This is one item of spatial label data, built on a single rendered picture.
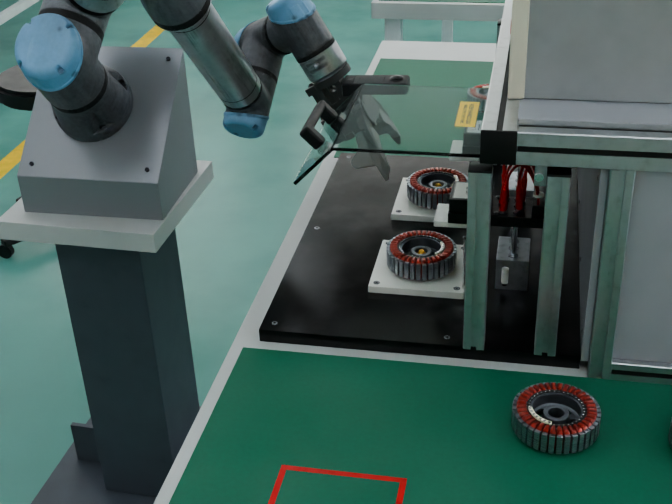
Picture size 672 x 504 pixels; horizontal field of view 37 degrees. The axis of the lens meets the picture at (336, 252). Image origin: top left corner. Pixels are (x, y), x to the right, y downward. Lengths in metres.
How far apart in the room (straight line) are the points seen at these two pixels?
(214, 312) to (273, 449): 1.67
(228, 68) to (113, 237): 0.44
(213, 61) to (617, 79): 0.61
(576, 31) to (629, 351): 0.44
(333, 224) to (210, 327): 1.19
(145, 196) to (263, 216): 1.62
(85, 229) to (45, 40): 0.35
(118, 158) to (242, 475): 0.80
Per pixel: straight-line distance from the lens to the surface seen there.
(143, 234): 1.84
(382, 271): 1.60
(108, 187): 1.89
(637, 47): 1.34
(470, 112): 1.45
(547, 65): 1.35
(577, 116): 1.32
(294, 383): 1.42
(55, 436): 2.62
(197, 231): 3.40
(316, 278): 1.61
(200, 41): 1.53
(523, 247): 1.59
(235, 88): 1.65
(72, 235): 1.91
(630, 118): 1.32
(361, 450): 1.30
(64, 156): 1.94
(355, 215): 1.79
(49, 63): 1.76
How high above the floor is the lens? 1.61
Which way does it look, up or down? 30 degrees down
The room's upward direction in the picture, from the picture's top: 3 degrees counter-clockwise
